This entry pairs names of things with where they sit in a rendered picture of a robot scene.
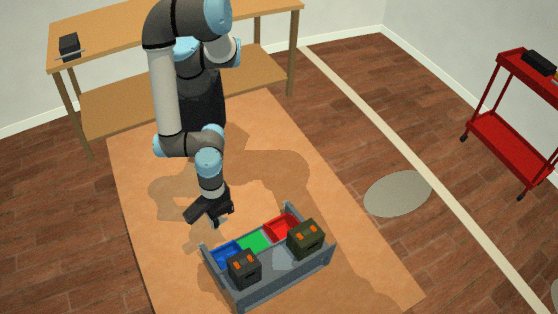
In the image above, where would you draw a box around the red bin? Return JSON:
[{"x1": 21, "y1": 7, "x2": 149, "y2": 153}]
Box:
[{"x1": 263, "y1": 212, "x2": 300, "y2": 243}]

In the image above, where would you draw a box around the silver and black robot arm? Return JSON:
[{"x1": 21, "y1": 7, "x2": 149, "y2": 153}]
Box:
[{"x1": 142, "y1": 0, "x2": 241, "y2": 225}]

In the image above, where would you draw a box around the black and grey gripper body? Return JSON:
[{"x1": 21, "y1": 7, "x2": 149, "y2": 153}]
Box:
[{"x1": 202, "y1": 180, "x2": 234, "y2": 220}]

